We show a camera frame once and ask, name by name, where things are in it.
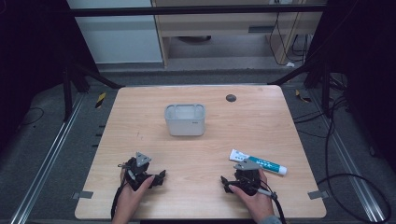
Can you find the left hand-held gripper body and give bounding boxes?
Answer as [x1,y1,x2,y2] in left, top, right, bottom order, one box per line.
[117,151,156,191]

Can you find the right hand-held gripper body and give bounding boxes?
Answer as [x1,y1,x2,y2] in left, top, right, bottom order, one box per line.
[230,158,263,197]

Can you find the person's left hand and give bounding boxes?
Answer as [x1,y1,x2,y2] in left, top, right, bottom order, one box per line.
[111,175,156,224]

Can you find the person's right hand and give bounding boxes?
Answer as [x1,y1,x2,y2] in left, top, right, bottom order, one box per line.
[228,169,276,224]

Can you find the white and teal toothpaste tube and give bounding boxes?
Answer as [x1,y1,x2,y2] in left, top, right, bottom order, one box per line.
[229,148,289,176]

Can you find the white plastic storage container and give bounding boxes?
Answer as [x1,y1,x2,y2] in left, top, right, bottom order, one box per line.
[163,103,206,137]

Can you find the yellow and black tape strip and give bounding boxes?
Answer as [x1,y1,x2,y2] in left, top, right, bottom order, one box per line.
[94,91,107,110]
[294,89,313,104]

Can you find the black metal stand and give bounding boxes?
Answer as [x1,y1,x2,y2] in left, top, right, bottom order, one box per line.
[61,60,125,123]
[268,60,332,119]

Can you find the white cabinet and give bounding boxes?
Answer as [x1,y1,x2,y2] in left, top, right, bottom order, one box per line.
[65,0,163,65]

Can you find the black curtain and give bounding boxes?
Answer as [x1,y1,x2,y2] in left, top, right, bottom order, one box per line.
[0,0,98,153]
[304,0,396,175]

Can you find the light wooden desk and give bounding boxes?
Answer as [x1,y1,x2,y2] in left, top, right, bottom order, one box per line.
[150,0,329,68]

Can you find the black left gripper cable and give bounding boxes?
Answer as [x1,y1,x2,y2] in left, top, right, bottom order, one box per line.
[110,182,129,220]

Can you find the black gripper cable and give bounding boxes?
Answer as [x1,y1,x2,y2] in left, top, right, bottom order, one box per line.
[255,186,288,224]
[110,182,129,220]

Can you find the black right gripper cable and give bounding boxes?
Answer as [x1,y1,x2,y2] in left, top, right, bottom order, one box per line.
[255,186,288,224]

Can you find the grey metal table bracket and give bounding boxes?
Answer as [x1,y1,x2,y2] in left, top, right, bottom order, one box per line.
[306,189,330,201]
[71,190,94,201]

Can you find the long black floor cable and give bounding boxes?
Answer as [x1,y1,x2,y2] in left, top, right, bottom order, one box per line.
[316,92,392,224]

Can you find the aluminium floor rail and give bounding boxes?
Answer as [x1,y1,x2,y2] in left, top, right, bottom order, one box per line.
[309,91,388,224]
[8,92,86,224]

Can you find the thin black floor cable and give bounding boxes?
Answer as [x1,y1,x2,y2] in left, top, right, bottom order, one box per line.
[18,106,46,128]

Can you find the black hanging cables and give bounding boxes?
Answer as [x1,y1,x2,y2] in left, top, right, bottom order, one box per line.
[268,11,309,67]

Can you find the black horizontal frame bar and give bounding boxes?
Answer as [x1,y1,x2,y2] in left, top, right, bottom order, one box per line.
[68,4,329,18]

